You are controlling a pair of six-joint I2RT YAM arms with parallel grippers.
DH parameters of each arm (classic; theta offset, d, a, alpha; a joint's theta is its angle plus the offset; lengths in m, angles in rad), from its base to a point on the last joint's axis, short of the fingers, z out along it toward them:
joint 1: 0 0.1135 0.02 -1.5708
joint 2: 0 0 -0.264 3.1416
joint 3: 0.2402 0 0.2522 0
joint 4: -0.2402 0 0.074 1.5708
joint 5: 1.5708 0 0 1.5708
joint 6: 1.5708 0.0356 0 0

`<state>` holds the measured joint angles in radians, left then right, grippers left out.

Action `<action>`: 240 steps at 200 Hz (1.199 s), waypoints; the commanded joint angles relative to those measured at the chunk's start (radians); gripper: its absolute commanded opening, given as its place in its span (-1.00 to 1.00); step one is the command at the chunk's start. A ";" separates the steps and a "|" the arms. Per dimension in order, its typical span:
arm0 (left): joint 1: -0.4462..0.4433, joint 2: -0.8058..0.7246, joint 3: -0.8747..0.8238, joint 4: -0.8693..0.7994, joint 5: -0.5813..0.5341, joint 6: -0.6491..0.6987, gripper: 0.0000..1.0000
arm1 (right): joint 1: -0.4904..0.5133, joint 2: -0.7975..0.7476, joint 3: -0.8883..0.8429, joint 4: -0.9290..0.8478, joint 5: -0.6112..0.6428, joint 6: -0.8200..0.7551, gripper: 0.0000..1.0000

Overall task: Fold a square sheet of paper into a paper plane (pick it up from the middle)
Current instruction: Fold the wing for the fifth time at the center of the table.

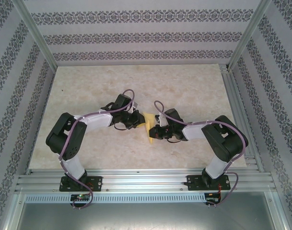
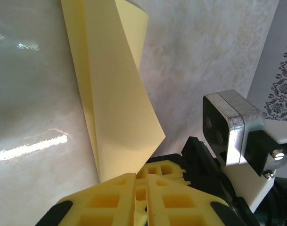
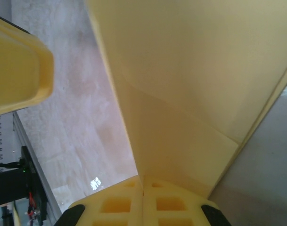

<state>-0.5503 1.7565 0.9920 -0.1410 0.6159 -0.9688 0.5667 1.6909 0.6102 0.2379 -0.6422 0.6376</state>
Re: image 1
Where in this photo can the long aluminium mounting rail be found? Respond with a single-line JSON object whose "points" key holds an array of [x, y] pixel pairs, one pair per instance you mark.
{"points": [[141, 179]]}

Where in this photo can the aluminium side rail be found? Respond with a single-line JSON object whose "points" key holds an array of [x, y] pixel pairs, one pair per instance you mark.
{"points": [[234, 95]]}

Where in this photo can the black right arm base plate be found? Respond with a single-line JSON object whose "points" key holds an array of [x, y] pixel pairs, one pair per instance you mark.
{"points": [[192, 182]]}

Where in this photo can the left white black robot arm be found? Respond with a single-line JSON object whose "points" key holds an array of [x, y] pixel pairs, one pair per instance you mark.
{"points": [[73, 166]]}

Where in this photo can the aluminium frame post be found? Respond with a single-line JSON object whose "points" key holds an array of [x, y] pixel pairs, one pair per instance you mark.
{"points": [[37, 33], [248, 33]]}

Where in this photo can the circuit board with green light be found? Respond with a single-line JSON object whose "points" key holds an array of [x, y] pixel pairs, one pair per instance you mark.
{"points": [[79, 197]]}

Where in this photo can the grey sheet metal shelf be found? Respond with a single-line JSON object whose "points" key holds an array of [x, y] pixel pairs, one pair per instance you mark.
{"points": [[145, 216]]}

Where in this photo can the small dark circuit board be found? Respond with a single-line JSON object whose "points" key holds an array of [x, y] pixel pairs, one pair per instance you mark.
{"points": [[211, 195]]}

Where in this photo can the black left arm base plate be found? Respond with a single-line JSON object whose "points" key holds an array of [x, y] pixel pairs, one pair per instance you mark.
{"points": [[97, 183]]}

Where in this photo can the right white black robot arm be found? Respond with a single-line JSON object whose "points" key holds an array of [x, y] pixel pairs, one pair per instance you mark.
{"points": [[214, 167]]}

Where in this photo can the yellow paper sheet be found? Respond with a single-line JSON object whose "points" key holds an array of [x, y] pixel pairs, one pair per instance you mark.
{"points": [[150, 117]]}

